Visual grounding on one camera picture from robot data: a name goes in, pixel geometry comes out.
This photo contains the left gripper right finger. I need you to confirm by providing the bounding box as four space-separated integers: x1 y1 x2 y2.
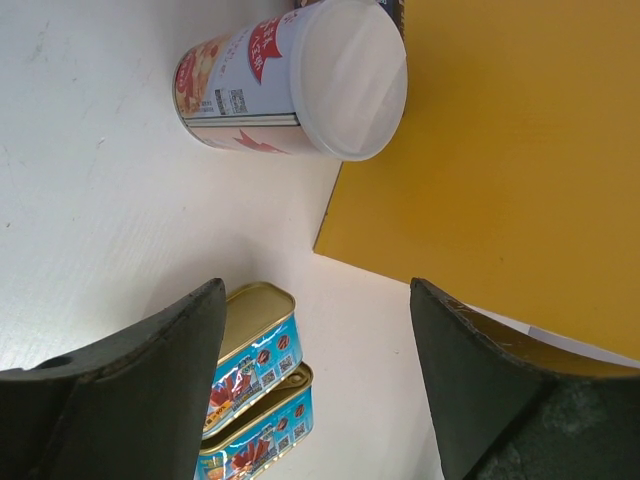
410 278 639 479

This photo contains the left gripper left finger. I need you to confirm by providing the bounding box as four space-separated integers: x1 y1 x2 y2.
1 278 226 479

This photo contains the yellow wooden shelf cabinet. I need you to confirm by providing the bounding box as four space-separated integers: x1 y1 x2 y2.
315 1 639 358

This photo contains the white porridge can red label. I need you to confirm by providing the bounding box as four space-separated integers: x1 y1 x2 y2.
173 1 408 161

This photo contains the blue luncheon meat tin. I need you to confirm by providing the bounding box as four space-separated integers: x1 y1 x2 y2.
194 362 314 480
202 282 303 440

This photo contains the dark blue tin can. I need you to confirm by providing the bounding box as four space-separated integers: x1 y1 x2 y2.
293 0 405 38

